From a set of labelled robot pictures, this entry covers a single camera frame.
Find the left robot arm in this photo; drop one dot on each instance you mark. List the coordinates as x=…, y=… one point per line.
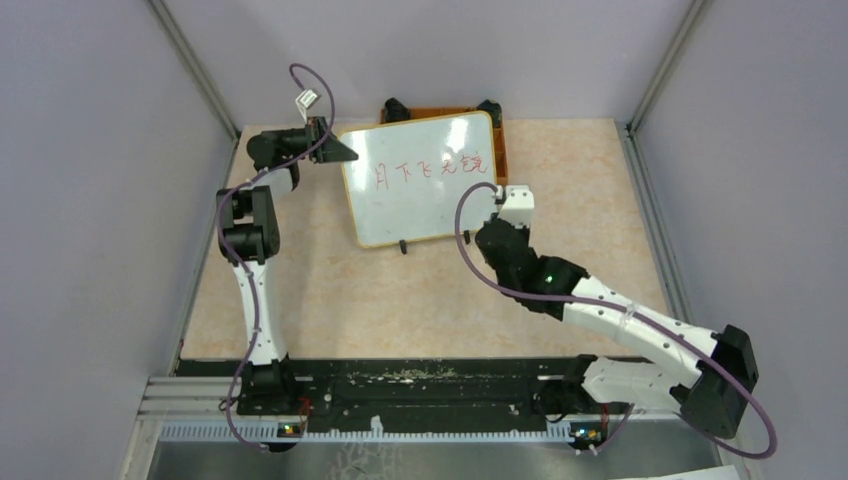
x=249, y=238

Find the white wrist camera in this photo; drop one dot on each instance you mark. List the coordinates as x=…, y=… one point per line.
x=515, y=205
x=305, y=100

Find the dark object in tray right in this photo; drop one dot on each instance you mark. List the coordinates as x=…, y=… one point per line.
x=494, y=110

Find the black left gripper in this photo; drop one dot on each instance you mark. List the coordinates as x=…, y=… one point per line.
x=332, y=150

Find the black object in tray left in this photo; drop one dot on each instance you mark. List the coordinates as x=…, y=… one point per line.
x=395, y=111

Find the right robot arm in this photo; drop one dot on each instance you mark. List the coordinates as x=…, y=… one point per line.
x=705, y=376

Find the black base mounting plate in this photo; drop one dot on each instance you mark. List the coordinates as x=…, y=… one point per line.
x=409, y=398

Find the white whiteboard with yellow frame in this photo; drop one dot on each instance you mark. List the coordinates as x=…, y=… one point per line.
x=409, y=176

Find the white slotted cable duct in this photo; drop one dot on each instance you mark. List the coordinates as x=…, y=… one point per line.
x=197, y=431

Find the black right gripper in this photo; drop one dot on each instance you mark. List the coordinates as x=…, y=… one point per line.
x=526, y=233

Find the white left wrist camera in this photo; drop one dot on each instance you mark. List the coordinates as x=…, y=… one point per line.
x=305, y=100

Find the aluminium frame rail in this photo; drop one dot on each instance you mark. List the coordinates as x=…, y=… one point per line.
x=184, y=398

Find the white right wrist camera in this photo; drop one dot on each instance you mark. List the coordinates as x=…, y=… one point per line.
x=515, y=205

